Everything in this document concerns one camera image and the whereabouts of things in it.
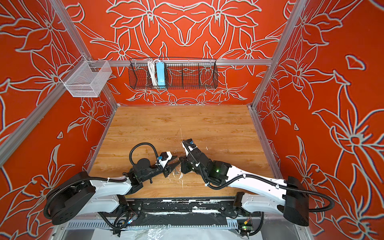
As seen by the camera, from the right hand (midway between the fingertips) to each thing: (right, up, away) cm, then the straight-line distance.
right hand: (176, 159), depth 72 cm
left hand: (+1, -1, +5) cm, 5 cm away
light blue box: (-11, +47, +18) cm, 51 cm away
